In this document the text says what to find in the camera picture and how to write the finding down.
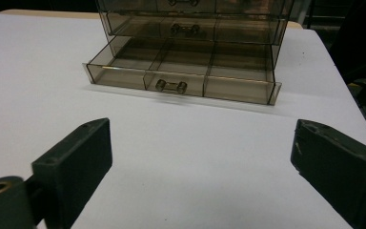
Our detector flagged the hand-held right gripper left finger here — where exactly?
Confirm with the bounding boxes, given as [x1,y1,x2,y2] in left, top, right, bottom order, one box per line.
[31,117,113,229]

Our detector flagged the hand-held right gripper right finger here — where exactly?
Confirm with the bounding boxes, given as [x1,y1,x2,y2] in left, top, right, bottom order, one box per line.
[290,118,366,229]

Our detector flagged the smoky clear drawer cabinet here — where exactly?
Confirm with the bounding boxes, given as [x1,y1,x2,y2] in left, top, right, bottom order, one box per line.
[95,0,296,84]

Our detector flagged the smoky clear closed drawer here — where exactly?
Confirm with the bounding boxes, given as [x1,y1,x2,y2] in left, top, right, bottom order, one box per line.
[102,11,289,46]
[96,0,295,17]

